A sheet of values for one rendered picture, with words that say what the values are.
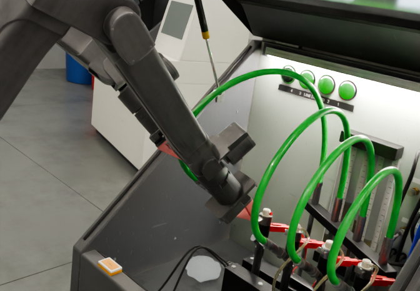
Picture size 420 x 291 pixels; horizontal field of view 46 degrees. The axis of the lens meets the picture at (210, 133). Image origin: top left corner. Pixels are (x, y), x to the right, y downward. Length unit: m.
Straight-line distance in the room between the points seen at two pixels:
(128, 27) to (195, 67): 3.43
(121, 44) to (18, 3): 0.11
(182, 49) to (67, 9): 3.39
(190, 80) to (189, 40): 0.32
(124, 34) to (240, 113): 0.90
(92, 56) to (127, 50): 0.44
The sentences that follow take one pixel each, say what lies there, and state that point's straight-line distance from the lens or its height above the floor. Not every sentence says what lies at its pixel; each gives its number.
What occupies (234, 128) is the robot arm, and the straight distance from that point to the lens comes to 0.93.
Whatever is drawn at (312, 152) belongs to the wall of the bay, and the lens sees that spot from 1.34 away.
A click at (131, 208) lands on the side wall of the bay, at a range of 1.25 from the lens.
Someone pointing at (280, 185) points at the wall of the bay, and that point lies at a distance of 1.42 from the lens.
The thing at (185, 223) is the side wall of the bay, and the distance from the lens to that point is 1.41.
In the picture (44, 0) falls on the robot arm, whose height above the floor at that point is 1.55.
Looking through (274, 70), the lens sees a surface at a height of 1.43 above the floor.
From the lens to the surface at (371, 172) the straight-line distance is 1.06.
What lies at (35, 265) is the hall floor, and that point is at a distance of 2.95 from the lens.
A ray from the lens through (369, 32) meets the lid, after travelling 1.13.
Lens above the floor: 1.58
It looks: 17 degrees down
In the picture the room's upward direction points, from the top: 8 degrees clockwise
